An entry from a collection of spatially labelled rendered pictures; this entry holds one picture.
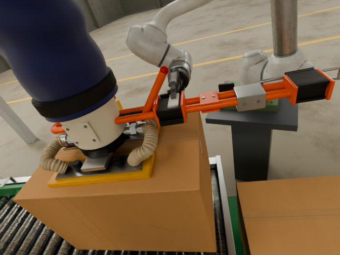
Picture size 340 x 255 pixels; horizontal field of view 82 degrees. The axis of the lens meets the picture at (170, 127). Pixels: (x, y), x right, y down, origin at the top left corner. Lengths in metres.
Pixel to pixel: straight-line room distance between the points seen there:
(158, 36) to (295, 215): 0.96
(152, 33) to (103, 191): 0.57
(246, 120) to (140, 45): 0.74
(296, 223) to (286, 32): 0.83
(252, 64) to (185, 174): 0.84
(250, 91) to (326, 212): 0.75
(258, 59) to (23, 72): 1.06
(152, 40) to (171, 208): 0.59
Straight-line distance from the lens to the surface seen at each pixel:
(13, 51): 0.54
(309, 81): 0.58
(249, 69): 1.24
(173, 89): 0.58
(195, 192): 0.52
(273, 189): 1.17
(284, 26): 1.07
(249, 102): 0.55
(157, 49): 0.80
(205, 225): 0.68
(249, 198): 1.13
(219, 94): 0.57
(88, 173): 0.66
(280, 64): 1.12
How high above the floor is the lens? 1.50
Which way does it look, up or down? 36 degrees down
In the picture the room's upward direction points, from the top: 18 degrees counter-clockwise
